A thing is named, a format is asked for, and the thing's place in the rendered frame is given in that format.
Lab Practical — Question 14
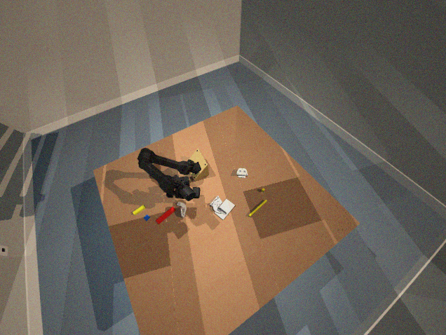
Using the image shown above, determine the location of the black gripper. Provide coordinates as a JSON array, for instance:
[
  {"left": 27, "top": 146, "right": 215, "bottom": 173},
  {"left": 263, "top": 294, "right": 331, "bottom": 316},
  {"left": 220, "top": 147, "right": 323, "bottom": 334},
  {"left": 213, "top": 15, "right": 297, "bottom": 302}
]
[{"left": 166, "top": 187, "right": 200, "bottom": 199}]

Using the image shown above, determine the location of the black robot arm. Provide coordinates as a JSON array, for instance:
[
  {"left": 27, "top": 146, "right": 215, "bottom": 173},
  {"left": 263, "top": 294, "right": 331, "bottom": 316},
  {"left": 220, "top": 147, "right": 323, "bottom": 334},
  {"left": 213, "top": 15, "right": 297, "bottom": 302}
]
[{"left": 137, "top": 148, "right": 201, "bottom": 201}]

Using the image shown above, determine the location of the red curved bar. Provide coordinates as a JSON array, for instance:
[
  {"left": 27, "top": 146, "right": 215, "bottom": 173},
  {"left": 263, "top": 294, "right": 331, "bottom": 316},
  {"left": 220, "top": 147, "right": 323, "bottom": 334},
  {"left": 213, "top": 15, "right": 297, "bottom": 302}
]
[{"left": 156, "top": 207, "right": 175, "bottom": 224}]

